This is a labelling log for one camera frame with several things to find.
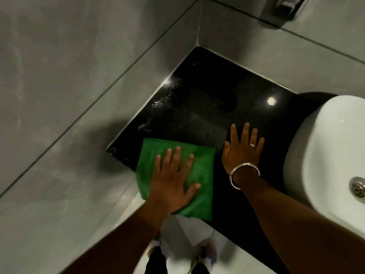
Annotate person's left hand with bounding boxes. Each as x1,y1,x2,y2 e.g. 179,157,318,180
148,146,201,215

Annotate person's right hand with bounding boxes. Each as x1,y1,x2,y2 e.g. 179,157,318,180
221,123,265,180

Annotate green microfiber cloth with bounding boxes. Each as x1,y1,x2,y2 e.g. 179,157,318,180
135,138,216,222

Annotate person's left forearm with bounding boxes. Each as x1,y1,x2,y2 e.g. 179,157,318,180
58,198,169,274

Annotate person's right forearm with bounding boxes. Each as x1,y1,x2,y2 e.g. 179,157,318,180
232,167,365,274

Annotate white ceramic sink basin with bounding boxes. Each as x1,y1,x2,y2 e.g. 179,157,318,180
283,95,365,240

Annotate person's right shoe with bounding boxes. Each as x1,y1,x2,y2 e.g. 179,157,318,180
187,238,218,274

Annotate person's shoe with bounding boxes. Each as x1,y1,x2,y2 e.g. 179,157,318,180
147,234,166,258
187,238,218,274

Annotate person's left shoe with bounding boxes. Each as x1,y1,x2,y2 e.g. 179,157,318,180
147,234,166,258

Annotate person's black trousers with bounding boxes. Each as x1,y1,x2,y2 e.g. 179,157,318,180
144,247,210,274

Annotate metal sink drain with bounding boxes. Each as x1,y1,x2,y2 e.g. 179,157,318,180
349,177,365,201

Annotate silver bangle bracelet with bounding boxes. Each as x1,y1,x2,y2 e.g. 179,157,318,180
229,163,261,190

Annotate chrome wall fixture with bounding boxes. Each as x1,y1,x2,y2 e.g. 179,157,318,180
261,0,310,24

